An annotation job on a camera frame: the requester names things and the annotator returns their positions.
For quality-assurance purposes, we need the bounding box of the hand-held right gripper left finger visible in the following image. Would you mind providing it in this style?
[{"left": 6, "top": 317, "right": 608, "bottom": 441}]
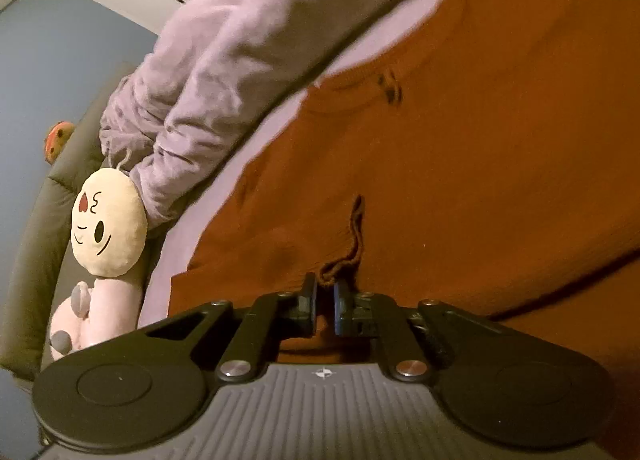
[{"left": 142, "top": 271, "right": 319, "bottom": 387}]

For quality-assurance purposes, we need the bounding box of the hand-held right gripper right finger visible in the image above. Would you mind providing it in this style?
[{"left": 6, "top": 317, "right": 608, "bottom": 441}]
[{"left": 332, "top": 280, "right": 501, "bottom": 384}]

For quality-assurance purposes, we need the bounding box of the rust brown knit sweater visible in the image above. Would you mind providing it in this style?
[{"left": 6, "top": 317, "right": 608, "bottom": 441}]
[{"left": 169, "top": 0, "right": 640, "bottom": 381}]

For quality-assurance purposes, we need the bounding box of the lilac bed sheet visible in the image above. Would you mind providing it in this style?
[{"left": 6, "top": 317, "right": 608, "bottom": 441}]
[{"left": 137, "top": 0, "right": 640, "bottom": 336}]

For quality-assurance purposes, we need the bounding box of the cream head pink plush toy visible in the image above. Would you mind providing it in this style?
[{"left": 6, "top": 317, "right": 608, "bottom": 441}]
[{"left": 48, "top": 152, "right": 149, "bottom": 362}]

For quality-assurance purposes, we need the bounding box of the lilac duvet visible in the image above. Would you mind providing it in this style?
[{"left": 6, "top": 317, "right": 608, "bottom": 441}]
[{"left": 99, "top": 0, "right": 506, "bottom": 232}]

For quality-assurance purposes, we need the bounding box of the orange spotted plush toy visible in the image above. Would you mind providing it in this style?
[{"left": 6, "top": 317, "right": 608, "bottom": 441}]
[{"left": 44, "top": 121, "right": 77, "bottom": 164}]

